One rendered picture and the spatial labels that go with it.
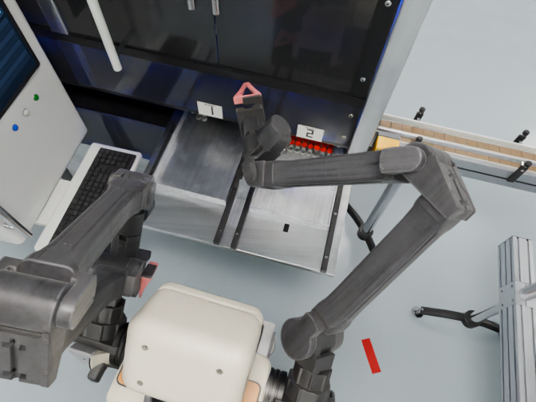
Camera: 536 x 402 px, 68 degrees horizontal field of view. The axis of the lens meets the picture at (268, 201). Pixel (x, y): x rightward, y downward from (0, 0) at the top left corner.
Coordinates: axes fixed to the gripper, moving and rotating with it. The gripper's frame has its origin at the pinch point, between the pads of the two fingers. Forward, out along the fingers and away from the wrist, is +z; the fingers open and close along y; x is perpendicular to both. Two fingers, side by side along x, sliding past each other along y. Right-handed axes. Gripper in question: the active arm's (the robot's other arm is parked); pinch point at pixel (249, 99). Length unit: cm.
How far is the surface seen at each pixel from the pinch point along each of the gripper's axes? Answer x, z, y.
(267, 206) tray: 0.5, -8.9, -38.6
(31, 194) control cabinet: 75, 0, -25
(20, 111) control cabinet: 67, 13, -2
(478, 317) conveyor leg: -86, -34, -120
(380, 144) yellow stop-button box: -38.2, 1.1, -28.2
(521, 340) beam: -84, -52, -88
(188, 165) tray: 25.7, 9.1, -33.4
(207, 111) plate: 15.6, 20.4, -20.7
